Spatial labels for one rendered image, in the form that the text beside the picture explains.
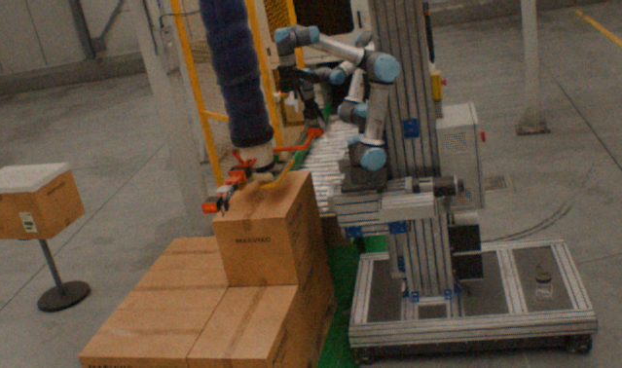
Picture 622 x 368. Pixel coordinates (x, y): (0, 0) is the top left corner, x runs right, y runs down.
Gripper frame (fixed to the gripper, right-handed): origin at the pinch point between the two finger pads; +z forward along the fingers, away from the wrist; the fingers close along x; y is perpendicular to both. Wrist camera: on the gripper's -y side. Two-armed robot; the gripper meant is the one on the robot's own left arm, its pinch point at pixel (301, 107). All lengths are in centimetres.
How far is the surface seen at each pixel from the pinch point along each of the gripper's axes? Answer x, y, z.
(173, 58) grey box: -159, 119, -2
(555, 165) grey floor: -255, -151, 152
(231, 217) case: -15, 51, 58
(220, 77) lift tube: -32, 45, -12
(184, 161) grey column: -155, 130, 73
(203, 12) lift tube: -31, 45, -44
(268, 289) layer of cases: -7, 38, 98
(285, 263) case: -10, 26, 84
